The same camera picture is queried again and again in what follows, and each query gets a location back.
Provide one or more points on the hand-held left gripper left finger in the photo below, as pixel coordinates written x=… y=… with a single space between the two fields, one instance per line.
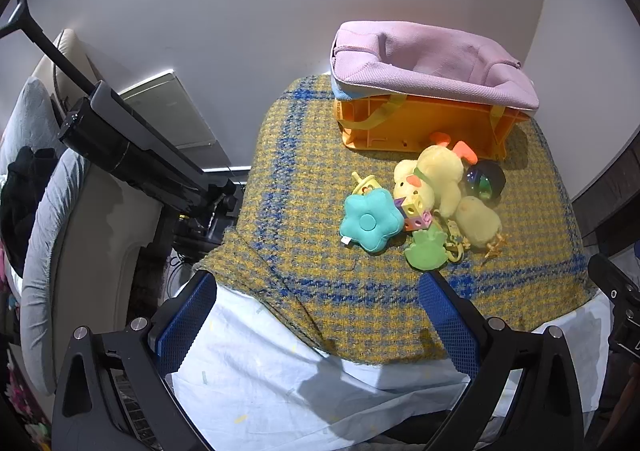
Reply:
x=185 y=321

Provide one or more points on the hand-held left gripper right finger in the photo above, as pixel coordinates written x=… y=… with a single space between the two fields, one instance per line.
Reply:
x=450 y=326

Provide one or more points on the grey cream sofa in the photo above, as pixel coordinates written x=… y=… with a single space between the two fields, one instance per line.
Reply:
x=45 y=231

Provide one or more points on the pink fabric bag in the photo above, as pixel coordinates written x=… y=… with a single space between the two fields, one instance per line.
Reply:
x=430 y=61

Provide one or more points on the black cloth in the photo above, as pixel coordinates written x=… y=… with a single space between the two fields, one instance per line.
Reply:
x=22 y=201

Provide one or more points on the white bed sheet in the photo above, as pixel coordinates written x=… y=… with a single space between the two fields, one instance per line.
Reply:
x=260 y=371

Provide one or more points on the green frog toy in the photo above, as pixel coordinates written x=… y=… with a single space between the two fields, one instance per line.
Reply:
x=425 y=251

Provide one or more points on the teal star plush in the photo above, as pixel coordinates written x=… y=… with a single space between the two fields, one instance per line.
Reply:
x=370 y=221

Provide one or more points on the floral printed cloth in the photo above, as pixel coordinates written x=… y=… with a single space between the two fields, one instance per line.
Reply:
x=20 y=406

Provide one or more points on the orange plastic crate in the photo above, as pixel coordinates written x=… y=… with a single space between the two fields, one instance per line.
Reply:
x=440 y=123

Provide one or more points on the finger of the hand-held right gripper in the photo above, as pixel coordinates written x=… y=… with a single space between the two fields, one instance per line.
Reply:
x=607 y=273

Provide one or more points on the yellow plastic toy keys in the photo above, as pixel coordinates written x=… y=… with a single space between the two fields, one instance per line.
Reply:
x=457 y=243

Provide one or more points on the yellow blue plaid blanket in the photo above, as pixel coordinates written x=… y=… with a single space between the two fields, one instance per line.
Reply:
x=310 y=156

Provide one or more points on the yellow duck plush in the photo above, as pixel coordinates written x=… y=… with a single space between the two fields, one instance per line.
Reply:
x=435 y=171

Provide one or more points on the colourful linked toy cubes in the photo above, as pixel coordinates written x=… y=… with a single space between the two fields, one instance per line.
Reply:
x=415 y=216

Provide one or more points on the yellow toy cup with straw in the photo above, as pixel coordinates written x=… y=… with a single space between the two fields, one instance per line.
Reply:
x=367 y=183

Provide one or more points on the black stick vacuum cleaner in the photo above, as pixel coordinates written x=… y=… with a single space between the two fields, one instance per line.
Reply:
x=100 y=131

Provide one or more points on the small yellow chick plush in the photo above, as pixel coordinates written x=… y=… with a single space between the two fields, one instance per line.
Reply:
x=477 y=223

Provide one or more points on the dark shiny ball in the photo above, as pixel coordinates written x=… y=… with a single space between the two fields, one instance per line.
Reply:
x=485 y=181

